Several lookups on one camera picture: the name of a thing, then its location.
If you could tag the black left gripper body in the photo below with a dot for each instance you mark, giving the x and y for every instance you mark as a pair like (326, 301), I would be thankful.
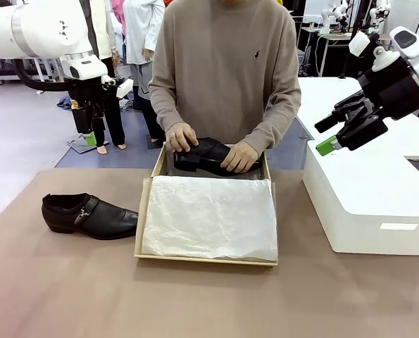
(86, 96)

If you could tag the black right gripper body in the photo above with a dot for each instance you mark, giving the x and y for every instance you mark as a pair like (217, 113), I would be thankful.
(395, 89)

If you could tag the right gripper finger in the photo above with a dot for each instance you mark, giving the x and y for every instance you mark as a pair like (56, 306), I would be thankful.
(346, 107)
(364, 130)

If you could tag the brown cardboard shoe box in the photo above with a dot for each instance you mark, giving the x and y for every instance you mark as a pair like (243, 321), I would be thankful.
(161, 165)

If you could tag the white tissue paper sheet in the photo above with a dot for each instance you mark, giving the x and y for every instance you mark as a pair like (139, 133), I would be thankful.
(209, 218)

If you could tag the person right forearm beige sleeve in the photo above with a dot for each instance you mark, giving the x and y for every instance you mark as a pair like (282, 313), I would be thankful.
(165, 105)

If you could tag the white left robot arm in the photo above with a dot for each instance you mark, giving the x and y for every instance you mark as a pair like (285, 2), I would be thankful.
(36, 28)

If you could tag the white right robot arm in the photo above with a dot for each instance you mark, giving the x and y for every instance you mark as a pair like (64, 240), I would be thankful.
(418, 45)

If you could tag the person left forearm beige sleeve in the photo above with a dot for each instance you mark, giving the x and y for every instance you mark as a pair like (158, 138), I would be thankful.
(276, 119)

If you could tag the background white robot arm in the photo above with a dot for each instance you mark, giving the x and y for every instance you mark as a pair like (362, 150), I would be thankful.
(380, 12)
(334, 14)

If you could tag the person right hand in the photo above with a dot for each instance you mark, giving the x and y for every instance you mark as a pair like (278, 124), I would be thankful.
(181, 137)

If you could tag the person left hand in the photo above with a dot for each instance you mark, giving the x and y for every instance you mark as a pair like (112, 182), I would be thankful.
(241, 158)

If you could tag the mannequin with black trousers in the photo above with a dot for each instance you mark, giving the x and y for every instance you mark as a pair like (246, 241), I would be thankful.
(114, 116)

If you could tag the metal mannequin stand plate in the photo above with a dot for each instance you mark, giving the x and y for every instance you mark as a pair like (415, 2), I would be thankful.
(77, 145)

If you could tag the white platform block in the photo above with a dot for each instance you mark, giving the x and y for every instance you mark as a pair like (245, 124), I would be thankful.
(364, 176)

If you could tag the background metal table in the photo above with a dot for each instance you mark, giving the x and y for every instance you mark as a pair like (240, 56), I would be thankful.
(327, 38)

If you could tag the figure in white coat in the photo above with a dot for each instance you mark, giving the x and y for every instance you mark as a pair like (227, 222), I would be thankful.
(142, 35)

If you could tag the black leather shoe with buckle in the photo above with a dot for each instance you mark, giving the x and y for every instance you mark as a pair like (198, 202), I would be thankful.
(100, 218)

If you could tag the person torso beige sweater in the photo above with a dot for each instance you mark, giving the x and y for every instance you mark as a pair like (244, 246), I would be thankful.
(223, 63)

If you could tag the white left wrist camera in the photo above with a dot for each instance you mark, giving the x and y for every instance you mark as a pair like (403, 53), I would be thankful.
(124, 88)

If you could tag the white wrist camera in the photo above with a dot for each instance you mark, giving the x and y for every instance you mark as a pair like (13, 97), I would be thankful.
(360, 44)
(124, 88)

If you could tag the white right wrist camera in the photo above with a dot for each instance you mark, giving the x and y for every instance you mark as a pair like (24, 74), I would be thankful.
(360, 44)

